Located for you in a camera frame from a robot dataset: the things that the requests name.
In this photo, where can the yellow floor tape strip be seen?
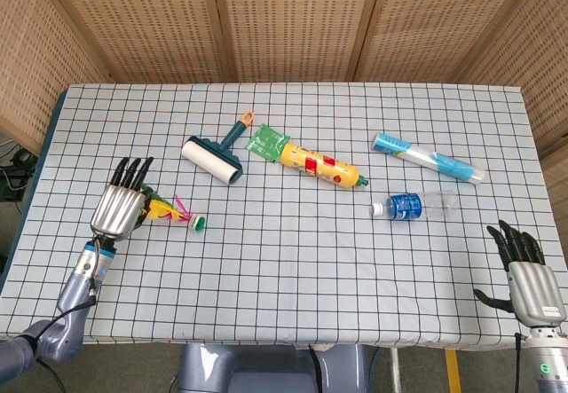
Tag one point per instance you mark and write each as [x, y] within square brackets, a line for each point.
[453, 371]

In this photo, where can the blue checked tablecloth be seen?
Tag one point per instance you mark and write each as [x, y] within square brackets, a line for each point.
[284, 277]

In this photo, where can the woven bamboo screen panel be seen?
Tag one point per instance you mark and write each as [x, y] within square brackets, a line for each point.
[142, 20]
[293, 20]
[532, 65]
[35, 56]
[435, 20]

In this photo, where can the colourful feather shuttlecock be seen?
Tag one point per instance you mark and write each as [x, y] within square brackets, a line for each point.
[162, 211]

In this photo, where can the green white lint roller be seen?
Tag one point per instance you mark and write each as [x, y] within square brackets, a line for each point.
[208, 160]

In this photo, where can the grey robot torso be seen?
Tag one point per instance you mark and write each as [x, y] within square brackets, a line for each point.
[266, 368]

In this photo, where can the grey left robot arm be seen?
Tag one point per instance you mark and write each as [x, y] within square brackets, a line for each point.
[75, 295]

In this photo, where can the yellow detergent bottle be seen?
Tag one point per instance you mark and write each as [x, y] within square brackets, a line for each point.
[310, 162]

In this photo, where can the green foil sachet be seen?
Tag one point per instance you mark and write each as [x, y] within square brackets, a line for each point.
[264, 141]

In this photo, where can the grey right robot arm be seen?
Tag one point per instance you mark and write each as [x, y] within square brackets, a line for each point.
[548, 357]

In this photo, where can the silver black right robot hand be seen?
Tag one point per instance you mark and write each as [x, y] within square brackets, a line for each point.
[534, 291]

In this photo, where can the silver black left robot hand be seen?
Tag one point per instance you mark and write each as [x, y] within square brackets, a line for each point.
[117, 206]

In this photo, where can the blue clear plastic tube pack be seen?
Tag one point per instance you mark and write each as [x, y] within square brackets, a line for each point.
[399, 144]

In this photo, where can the blue label water bottle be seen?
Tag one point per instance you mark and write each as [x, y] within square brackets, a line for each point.
[404, 206]

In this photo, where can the white table leg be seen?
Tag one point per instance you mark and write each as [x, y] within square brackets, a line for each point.
[395, 371]

